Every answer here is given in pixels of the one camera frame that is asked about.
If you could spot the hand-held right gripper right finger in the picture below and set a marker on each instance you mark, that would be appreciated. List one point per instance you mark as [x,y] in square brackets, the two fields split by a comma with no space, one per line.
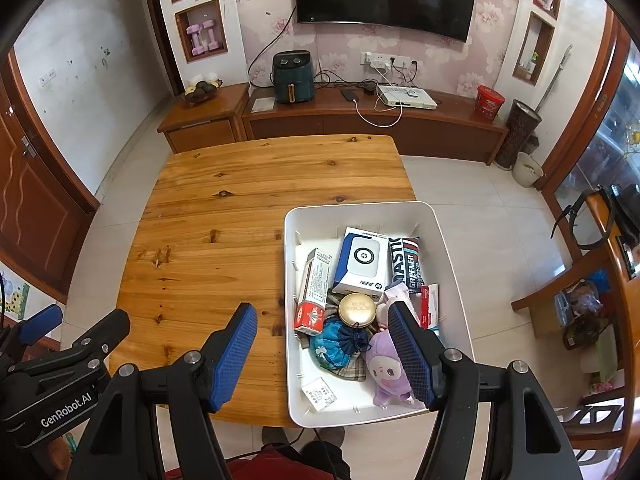
[407,355]

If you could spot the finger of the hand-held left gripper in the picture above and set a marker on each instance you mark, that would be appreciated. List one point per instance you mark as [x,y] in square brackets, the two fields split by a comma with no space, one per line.
[107,327]
[42,321]

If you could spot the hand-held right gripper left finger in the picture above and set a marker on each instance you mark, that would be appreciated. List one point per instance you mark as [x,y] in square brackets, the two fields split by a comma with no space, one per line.
[235,355]

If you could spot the purple plush toy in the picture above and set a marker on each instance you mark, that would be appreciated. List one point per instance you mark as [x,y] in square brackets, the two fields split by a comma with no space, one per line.
[385,370]

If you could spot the small red and white box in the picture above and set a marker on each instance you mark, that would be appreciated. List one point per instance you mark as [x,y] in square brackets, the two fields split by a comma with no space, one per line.
[430,305]

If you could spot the plaid fabric bow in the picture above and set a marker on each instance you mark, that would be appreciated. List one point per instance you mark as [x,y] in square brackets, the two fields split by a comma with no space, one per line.
[350,372]

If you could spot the pink packet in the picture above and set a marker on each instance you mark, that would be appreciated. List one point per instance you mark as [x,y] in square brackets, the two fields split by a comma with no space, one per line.
[397,292]

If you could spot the round gold tin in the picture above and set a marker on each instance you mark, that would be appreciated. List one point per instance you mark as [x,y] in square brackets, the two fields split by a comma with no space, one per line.
[357,310]

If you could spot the striped snack packet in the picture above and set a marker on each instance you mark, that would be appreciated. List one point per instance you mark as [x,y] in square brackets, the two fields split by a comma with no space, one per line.
[405,265]

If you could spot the blue and white box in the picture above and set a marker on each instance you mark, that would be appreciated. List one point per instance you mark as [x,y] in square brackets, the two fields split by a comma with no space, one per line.
[360,260]

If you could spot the long red and white box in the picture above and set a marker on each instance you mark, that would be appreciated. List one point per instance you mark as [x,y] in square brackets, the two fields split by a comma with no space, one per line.
[315,285]

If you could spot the white plastic bin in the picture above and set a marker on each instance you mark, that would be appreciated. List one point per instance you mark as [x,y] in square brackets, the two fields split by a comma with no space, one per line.
[360,217]

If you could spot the wooden door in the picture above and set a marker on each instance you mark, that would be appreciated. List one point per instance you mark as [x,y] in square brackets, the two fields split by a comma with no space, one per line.
[35,210]

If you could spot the person's red clothing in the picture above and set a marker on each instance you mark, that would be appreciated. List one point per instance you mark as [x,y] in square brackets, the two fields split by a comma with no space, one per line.
[260,467]

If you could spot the black shoe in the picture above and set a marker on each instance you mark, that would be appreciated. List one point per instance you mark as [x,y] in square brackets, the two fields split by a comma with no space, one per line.
[327,442]

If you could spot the wooden chair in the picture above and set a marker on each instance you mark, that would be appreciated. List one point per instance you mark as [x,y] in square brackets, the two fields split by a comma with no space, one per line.
[540,305]

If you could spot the wooden side cabinet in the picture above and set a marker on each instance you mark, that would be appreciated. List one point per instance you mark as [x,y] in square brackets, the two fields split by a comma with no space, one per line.
[200,132]

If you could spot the white bucket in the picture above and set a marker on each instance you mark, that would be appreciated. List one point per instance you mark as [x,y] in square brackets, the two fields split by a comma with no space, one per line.
[527,170]

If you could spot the long wooden TV cabinet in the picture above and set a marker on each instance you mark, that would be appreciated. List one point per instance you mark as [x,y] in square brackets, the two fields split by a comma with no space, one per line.
[375,135]

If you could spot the dark tall vase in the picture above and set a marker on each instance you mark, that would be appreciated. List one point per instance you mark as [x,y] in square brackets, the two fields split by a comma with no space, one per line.
[517,135]

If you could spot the pale square mat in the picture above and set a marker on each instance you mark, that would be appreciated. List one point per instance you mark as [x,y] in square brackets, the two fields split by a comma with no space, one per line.
[262,104]

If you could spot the fruit bowl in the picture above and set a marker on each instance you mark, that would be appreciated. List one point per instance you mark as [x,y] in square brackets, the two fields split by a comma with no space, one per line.
[201,92]

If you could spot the white set-top box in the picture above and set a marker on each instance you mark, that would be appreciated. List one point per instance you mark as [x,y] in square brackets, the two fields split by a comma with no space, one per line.
[407,97]

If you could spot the red bucket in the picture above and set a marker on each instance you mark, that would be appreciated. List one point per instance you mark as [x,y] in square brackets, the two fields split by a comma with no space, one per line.
[489,102]

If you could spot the black flat device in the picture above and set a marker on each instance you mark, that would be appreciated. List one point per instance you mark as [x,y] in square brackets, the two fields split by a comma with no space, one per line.
[351,95]

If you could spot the dark green air fryer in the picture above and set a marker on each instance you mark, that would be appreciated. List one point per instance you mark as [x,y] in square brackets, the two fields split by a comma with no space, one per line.
[292,77]

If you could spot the white power strip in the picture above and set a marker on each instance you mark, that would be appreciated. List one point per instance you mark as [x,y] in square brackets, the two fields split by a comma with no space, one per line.
[390,60]

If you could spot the pink dumbbell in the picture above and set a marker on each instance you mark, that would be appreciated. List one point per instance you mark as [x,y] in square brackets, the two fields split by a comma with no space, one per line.
[196,40]
[212,36]

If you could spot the metal pole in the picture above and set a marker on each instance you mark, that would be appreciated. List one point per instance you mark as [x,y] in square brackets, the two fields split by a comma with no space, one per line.
[555,77]

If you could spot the giraffe wall poster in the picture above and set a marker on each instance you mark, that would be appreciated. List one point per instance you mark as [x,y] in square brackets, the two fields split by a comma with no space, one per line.
[15,297]

